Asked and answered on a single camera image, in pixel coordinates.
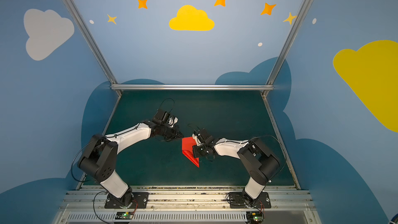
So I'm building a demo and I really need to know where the red square paper sheet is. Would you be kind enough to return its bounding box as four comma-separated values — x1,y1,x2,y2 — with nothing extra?
181,137,200,168

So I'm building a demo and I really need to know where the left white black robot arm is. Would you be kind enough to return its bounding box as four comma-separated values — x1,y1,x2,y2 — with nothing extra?
77,121,183,208

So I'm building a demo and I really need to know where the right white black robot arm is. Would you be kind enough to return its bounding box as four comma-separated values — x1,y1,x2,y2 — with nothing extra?
192,134,281,208

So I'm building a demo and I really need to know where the right green circuit board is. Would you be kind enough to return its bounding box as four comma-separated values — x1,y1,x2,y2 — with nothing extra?
246,212,264,224

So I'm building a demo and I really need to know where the green circuit board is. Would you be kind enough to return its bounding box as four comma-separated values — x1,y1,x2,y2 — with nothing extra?
246,212,264,224
115,212,135,220

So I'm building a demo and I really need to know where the left green circuit board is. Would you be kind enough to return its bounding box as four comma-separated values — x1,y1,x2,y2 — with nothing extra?
115,212,135,220

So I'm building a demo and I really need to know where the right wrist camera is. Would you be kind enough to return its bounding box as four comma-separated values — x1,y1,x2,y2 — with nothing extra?
192,129,215,146

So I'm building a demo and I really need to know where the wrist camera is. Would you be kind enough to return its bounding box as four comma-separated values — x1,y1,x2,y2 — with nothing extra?
152,109,178,128
192,129,215,146

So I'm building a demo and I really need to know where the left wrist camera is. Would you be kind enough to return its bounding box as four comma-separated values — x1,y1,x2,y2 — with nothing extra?
152,109,178,128

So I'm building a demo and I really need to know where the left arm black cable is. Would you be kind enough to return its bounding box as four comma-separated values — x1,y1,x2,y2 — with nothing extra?
159,97,175,114

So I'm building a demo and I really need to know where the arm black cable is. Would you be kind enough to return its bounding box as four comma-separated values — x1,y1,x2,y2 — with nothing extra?
257,135,287,175
159,97,175,114

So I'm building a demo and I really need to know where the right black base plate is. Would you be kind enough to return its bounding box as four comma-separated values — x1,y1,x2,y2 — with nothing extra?
226,192,272,209

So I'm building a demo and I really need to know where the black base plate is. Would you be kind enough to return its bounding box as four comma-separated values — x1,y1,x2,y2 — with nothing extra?
226,192,272,209
104,192,149,209

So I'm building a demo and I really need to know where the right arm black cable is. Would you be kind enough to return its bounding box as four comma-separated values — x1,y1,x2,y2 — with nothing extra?
257,135,287,175

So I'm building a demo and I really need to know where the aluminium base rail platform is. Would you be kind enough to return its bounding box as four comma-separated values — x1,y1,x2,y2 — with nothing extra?
53,186,321,224

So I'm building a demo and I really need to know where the aluminium frame horizontal bar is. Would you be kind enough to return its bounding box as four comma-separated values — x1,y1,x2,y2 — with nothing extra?
111,84,274,91

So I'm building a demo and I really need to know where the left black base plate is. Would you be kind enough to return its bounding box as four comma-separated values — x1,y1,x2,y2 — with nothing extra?
104,192,149,209

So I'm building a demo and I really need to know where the left aluminium frame post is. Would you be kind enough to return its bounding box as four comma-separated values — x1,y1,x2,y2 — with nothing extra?
62,0,118,85

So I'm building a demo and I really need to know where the aluminium frame post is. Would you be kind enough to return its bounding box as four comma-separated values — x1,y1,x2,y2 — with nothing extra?
261,0,314,100
62,0,118,85

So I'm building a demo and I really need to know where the right aluminium frame post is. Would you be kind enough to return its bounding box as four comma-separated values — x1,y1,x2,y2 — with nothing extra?
261,0,314,100

